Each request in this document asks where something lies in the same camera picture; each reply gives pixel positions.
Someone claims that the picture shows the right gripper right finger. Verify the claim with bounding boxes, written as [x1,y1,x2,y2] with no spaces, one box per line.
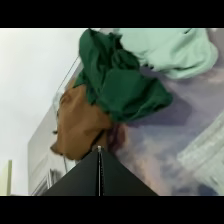
[99,147,159,197]

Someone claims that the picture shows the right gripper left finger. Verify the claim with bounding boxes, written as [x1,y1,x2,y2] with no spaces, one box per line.
[43,147,101,197]

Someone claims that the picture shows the brown garment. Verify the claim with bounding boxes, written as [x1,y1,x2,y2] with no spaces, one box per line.
[49,77,128,162]

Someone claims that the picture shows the dark green garment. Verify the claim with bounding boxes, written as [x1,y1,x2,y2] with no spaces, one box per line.
[72,28,174,124]

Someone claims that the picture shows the mint green garment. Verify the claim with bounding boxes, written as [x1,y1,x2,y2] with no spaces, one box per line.
[113,27,220,80]

